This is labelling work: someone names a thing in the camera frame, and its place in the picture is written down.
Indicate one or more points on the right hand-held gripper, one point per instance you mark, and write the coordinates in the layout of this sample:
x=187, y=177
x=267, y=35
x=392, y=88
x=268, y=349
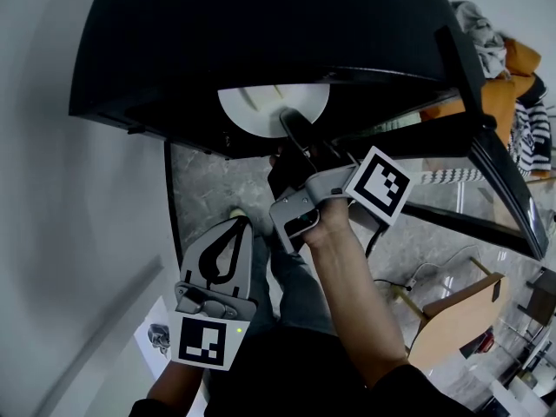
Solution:
x=378, y=185

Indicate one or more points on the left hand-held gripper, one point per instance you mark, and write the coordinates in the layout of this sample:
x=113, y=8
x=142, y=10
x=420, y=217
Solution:
x=204, y=341

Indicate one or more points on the white sponge block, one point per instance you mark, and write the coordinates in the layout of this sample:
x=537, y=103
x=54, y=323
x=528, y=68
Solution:
x=267, y=96

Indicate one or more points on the white round plate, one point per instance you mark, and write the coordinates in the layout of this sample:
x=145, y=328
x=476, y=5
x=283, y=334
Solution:
x=243, y=115

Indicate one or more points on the person's left forearm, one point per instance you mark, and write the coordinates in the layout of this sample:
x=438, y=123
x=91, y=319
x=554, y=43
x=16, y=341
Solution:
x=174, y=385

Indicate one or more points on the person's right forearm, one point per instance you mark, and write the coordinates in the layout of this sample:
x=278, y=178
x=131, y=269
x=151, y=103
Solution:
x=347, y=285

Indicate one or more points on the person's pale shoe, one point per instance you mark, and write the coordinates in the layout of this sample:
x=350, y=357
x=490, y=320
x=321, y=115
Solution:
x=236, y=212

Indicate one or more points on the person's grey jeans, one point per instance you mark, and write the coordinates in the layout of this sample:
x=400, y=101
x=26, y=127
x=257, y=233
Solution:
x=299, y=289

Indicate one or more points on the white sheet grey print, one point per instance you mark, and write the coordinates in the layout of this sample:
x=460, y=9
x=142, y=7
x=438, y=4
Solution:
x=145, y=350

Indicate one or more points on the person's black shirt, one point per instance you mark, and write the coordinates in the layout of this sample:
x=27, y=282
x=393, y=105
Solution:
x=282, y=376

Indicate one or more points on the large orange cushion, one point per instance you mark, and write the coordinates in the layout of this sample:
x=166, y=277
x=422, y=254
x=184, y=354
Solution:
x=495, y=102

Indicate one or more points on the grey patterned cloth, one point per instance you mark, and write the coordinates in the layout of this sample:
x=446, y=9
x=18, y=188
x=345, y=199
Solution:
x=482, y=37

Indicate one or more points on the light wooden side table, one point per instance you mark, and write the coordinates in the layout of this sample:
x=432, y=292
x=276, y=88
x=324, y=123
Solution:
x=456, y=319

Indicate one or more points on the small orange cushion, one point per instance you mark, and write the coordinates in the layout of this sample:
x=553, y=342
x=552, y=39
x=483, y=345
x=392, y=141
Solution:
x=523, y=57

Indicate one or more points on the black cushion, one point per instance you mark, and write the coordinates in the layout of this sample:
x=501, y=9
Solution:
x=534, y=89

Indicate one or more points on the dark brown stool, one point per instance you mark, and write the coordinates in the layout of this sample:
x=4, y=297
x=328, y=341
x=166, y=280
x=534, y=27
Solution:
x=543, y=302

